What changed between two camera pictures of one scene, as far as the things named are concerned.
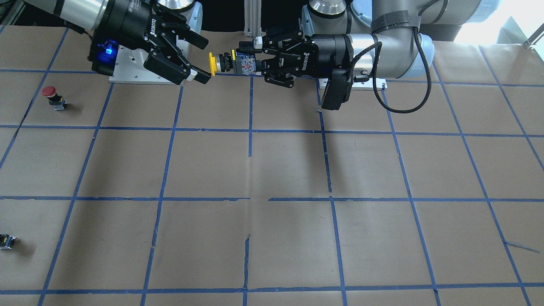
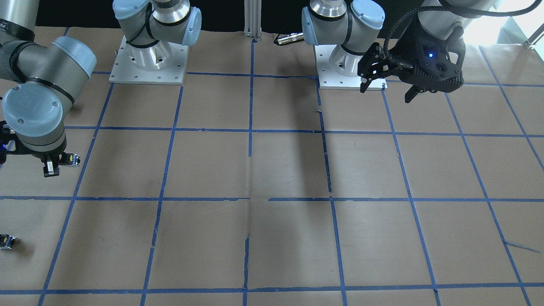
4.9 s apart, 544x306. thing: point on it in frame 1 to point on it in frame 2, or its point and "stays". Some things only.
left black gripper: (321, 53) to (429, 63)
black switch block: (6, 241) stays
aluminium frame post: (252, 15) stays
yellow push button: (239, 63) to (69, 159)
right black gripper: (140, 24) to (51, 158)
